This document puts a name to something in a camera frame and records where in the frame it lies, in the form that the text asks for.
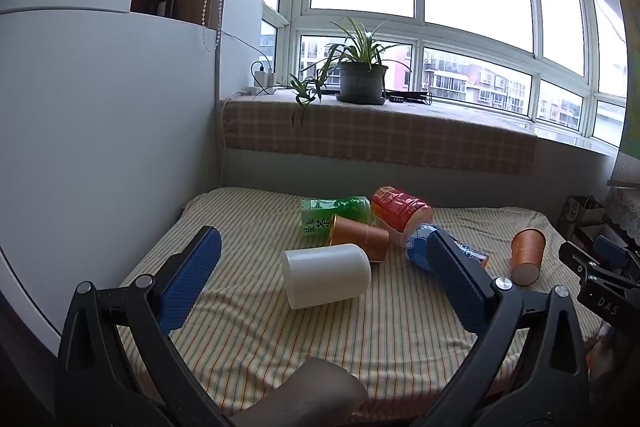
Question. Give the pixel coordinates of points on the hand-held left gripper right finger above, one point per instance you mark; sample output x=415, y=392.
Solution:
x=457, y=282

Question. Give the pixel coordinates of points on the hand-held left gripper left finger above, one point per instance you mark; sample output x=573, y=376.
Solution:
x=192, y=279

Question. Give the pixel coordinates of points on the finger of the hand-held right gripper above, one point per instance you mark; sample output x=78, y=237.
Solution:
x=575, y=256
x=610, y=251

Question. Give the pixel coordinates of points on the white cup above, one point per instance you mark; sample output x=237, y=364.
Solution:
x=325, y=274

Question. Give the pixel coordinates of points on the orange paper cup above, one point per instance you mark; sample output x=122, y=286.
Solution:
x=357, y=237
x=527, y=252

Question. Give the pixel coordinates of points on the cardboard box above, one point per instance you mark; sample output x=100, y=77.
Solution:
x=580, y=214

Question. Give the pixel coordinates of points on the blue drink can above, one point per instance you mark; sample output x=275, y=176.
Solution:
x=417, y=247

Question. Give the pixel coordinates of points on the striped bed sheet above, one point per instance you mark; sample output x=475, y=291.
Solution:
x=260, y=332

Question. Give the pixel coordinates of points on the green tea bottle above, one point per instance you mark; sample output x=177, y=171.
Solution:
x=332, y=209

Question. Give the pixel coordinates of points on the person's leg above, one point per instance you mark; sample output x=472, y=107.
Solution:
x=305, y=394

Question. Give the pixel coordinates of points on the plaid windowsill cloth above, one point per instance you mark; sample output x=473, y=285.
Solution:
x=380, y=137

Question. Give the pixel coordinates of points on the white cabinet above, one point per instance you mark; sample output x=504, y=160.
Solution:
x=100, y=117

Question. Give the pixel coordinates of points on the black flat device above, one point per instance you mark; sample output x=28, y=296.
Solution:
x=407, y=97

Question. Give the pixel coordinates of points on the white power strip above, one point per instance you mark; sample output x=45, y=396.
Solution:
x=256, y=91

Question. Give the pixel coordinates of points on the white charger plug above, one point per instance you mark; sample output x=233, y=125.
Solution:
x=263, y=76

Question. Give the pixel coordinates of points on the potted spider plant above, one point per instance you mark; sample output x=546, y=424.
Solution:
x=361, y=77

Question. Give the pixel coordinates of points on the dark bottle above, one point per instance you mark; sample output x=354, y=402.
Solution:
x=167, y=4

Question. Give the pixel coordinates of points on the white window frame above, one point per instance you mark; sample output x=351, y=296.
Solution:
x=420, y=19

